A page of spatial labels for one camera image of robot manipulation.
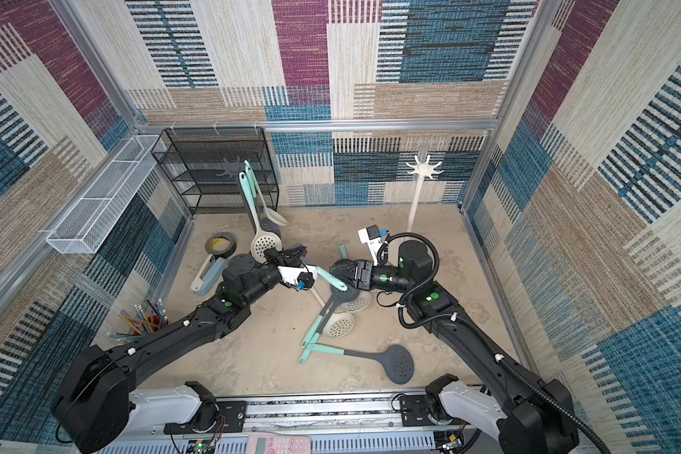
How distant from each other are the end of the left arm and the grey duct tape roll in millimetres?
402

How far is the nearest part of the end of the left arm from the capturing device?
0.70 m

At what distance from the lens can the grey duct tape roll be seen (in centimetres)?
106
